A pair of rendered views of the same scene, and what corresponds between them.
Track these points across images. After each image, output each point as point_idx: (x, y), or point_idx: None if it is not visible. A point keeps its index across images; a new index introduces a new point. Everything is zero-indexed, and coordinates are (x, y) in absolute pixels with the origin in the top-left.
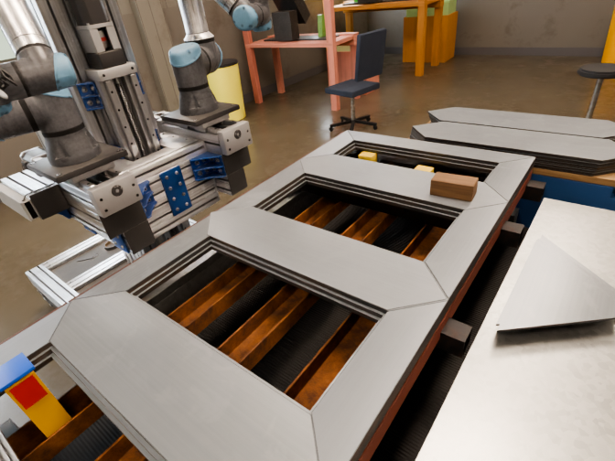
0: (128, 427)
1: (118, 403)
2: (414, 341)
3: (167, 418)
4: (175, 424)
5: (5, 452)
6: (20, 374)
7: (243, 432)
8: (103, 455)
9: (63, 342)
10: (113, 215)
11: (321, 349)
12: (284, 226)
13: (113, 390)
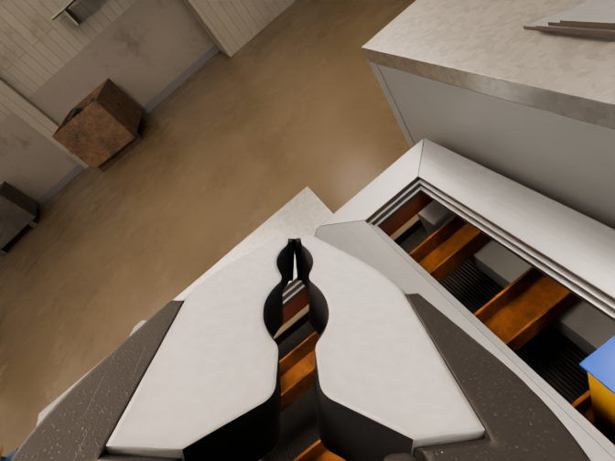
0: (439, 290)
1: (449, 308)
2: None
3: (399, 284)
4: (393, 278)
5: (583, 289)
6: (595, 352)
7: None
8: (512, 335)
9: (586, 451)
10: None
11: (289, 386)
12: None
13: (460, 326)
